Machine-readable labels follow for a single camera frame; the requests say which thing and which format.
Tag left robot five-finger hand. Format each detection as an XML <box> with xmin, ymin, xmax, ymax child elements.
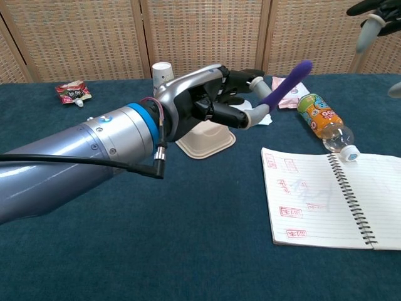
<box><xmin>152</xmin><ymin>63</ymin><xmax>273</xmax><ymax>142</ymax></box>

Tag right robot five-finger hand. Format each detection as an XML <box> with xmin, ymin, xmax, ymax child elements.
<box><xmin>346</xmin><ymin>0</ymin><xmax>401</xmax><ymax>98</ymax></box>

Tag purple pen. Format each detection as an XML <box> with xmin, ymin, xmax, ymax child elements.
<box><xmin>258</xmin><ymin>60</ymin><xmax>314</xmax><ymax>114</ymax></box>

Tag white paper cup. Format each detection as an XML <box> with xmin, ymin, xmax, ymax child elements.
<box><xmin>152</xmin><ymin>61</ymin><xmax>174</xmax><ymax>95</ymax></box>

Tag beige pulp food tray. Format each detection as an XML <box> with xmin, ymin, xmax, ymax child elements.
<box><xmin>174</xmin><ymin>120</ymin><xmax>236</xmax><ymax>161</ymax></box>

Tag woven folding screen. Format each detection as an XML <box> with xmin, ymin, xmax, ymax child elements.
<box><xmin>0</xmin><ymin>0</ymin><xmax>401</xmax><ymax>84</ymax></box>

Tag white crumpled tissue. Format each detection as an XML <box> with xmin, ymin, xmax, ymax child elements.
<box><xmin>242</xmin><ymin>100</ymin><xmax>273</xmax><ymax>128</ymax></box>

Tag pink wet wipes pack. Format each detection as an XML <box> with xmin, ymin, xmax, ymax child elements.
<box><xmin>271</xmin><ymin>76</ymin><xmax>310</xmax><ymax>110</ymax></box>

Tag orange juice plastic bottle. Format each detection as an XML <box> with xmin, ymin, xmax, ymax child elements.
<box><xmin>296</xmin><ymin>93</ymin><xmax>362</xmax><ymax>164</ymax></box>

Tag red drink pouch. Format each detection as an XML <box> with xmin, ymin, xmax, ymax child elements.
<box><xmin>55</xmin><ymin>80</ymin><xmax>94</xmax><ymax>108</ymax></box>

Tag dark teal table cloth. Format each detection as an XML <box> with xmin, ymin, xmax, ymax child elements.
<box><xmin>0</xmin><ymin>73</ymin><xmax>401</xmax><ymax>301</ymax></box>

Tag open spiral notebook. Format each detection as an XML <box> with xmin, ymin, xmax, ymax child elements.
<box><xmin>261</xmin><ymin>147</ymin><xmax>401</xmax><ymax>251</ymax></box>

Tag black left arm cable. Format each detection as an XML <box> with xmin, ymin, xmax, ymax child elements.
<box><xmin>0</xmin><ymin>97</ymin><xmax>169</xmax><ymax>180</ymax></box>

